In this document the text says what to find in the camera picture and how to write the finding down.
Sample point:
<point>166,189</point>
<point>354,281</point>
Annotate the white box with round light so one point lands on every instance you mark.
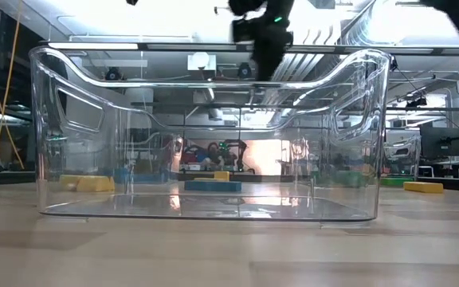
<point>200,61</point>

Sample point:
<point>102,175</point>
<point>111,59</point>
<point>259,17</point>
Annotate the long green wooden block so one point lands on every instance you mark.
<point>397,182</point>

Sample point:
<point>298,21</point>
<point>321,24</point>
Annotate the black background robot arm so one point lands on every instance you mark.
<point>235,151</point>

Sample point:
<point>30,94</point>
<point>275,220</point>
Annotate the person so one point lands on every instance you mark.
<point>213,153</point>

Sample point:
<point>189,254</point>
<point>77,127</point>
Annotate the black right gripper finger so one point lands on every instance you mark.
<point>268,65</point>

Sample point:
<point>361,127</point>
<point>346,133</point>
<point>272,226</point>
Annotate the small yellow wooden block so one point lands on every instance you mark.
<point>96,183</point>
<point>69,181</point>

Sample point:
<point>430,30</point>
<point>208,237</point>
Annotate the black round ceiling fixture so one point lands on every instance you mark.
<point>244,70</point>
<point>114,74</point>

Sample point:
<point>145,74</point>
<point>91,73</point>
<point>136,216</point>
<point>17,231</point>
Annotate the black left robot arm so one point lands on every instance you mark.
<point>132,2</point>

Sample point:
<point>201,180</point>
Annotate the red background object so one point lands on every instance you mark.
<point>191,156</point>

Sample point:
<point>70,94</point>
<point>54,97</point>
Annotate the yellow sponge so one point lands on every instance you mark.
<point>423,187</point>

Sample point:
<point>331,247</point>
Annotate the black background monitor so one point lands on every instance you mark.
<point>440,141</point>

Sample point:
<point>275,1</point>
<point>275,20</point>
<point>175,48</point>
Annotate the long blue wooden block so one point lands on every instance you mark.
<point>142,177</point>

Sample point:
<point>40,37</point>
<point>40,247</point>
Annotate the clear plastic bin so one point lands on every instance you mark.
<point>213,207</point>
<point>175,149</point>
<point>410,151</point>

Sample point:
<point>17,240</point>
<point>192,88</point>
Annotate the black rail camera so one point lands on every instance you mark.
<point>415,102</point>

